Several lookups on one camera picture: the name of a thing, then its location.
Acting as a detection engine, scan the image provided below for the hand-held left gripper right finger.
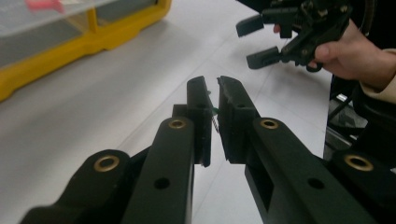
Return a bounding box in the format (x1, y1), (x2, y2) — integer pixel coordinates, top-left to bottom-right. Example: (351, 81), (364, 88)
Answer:
(217, 75), (262, 165)

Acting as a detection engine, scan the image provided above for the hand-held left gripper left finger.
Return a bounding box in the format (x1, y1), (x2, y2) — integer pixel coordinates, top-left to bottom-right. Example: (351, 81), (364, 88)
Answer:
(172, 75), (215, 168)

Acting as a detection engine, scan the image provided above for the yellow organizer box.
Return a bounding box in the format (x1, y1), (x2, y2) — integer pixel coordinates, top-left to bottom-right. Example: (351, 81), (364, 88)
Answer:
(0, 0), (173, 103)

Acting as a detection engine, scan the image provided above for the black cable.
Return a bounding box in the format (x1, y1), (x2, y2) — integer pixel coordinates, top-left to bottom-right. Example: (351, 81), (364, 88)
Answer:
(359, 0), (378, 36)

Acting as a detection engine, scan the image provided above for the dark stand frame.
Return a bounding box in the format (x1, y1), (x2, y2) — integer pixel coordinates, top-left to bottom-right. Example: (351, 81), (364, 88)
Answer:
(322, 74), (396, 175)

